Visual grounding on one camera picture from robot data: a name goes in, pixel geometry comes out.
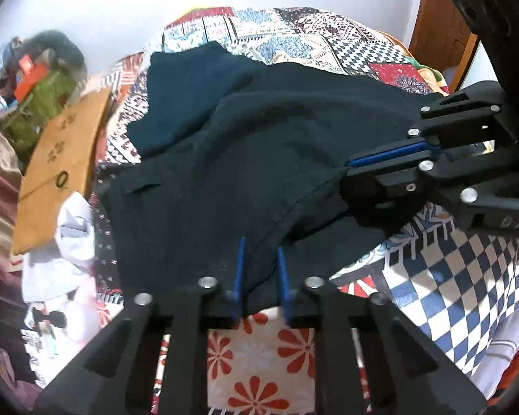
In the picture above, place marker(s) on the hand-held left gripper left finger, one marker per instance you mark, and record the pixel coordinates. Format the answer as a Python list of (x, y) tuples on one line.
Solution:
[(241, 263)]

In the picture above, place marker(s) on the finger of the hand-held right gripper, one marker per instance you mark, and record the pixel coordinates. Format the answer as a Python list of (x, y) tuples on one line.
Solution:
[(372, 190), (389, 152)]

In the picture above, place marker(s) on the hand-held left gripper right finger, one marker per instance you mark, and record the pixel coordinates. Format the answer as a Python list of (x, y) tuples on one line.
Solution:
[(282, 268)]

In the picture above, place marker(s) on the dark navy shirt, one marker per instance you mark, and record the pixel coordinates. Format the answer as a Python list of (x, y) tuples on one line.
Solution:
[(242, 138)]

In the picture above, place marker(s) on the wooden door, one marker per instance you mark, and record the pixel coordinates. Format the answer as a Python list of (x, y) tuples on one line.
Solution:
[(441, 30)]

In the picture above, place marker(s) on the patchwork printed blanket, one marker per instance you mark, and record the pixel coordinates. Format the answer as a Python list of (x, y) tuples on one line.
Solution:
[(450, 294)]

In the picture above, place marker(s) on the pink cloth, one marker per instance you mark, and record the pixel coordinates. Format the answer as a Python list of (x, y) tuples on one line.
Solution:
[(82, 311)]

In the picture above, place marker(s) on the white cloth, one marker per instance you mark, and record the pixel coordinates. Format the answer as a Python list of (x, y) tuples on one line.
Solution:
[(65, 250)]

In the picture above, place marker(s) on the brown cardboard box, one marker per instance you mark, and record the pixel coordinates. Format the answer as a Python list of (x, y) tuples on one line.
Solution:
[(60, 151)]

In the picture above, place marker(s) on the red box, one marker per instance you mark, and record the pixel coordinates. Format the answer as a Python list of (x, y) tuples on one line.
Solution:
[(28, 75)]

